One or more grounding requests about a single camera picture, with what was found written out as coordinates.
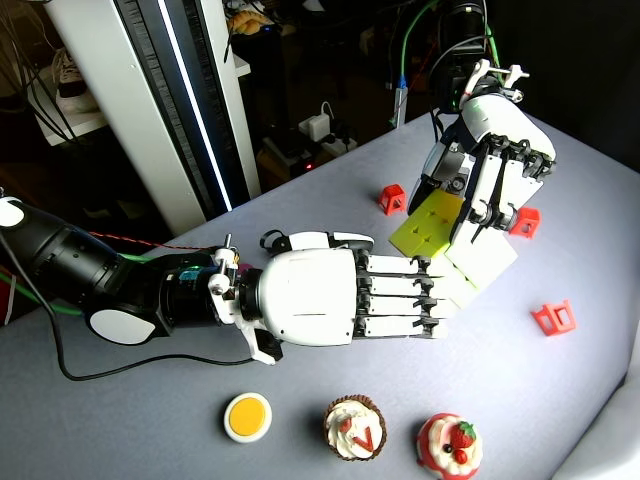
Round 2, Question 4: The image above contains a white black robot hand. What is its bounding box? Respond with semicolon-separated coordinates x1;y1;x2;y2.
406;93;559;247
257;228;454;348

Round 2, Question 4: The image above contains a green cable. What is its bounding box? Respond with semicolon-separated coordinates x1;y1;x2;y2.
399;0;501;126
0;252;156;317

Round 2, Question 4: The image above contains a Rubik's cube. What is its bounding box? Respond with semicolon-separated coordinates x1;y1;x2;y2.
388;191;520;307

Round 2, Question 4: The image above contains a grey table cloth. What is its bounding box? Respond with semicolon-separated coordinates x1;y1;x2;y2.
0;112;640;480

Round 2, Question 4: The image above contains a white and black upright column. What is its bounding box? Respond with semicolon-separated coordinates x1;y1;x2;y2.
43;0;262;236

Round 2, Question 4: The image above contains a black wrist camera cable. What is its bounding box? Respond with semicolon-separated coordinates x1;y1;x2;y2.
0;232;256;382

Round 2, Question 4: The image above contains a white power adapter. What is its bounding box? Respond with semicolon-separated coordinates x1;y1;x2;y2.
298;102;337;142

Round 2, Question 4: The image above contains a thin red cable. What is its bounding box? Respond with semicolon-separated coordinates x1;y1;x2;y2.
88;229;224;252

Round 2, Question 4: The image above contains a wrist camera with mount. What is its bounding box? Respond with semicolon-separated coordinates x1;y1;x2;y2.
238;322;287;367

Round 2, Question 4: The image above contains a yellow toy bread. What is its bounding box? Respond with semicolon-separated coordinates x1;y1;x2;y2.
227;10;274;35

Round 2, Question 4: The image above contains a white power strip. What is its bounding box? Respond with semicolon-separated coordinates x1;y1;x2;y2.
319;132;359;156

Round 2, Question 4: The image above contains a small red toy stool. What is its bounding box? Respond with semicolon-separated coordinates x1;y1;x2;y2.
377;183;407;216
508;206;542;239
530;298;578;337

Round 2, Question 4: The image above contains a white sneaker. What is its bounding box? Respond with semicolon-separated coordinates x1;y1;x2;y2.
52;47;101;114

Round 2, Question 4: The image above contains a toy strawberry cake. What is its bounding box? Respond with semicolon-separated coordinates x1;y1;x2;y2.
415;412;485;480

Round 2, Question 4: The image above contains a yellow button with white rim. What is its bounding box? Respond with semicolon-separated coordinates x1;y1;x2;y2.
223;392;274;444

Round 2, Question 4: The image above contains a toy chocolate cupcake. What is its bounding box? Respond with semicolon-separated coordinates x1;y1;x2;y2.
322;394;388;462

